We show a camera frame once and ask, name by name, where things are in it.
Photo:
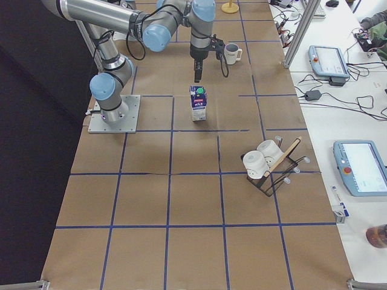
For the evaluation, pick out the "far teach pendant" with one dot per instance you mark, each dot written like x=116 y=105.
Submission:
x=327 y=61

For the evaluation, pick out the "wooden round stand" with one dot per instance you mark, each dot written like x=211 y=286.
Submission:
x=230 y=7

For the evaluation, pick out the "white cup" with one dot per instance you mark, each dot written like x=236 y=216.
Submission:
x=255 y=164
x=270 y=151

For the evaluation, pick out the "brown glass jar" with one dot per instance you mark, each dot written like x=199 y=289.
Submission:
x=376 y=236

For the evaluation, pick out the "wooden rack handle stick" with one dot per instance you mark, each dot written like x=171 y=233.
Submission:
x=283 y=156

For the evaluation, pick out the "blue white milk carton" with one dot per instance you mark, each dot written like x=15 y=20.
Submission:
x=198 y=100

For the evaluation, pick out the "near teach pendant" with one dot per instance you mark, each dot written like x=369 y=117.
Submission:
x=361 y=167

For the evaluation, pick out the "small blue white box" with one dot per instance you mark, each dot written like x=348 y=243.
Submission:
x=339 y=209

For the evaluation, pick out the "white cup rear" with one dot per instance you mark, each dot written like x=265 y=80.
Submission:
x=270 y=151

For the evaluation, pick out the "white cup front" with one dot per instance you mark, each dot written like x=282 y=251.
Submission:
x=255 y=164

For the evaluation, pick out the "aluminium frame post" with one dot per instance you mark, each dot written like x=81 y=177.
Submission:
x=300 y=32

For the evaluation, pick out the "teach pendant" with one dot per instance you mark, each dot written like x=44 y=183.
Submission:
x=361 y=167
x=327 y=61

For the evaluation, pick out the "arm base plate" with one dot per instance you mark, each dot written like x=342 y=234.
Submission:
x=124 y=119

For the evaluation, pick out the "grey mug with handle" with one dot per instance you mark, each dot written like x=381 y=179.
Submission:
x=233 y=53

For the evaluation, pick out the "black power adapter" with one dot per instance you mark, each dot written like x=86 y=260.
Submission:
x=312 y=95

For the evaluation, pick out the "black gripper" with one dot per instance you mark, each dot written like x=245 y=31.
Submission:
x=198 y=54

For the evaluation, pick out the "black wire cup rack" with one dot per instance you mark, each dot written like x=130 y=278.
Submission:
x=280 y=175

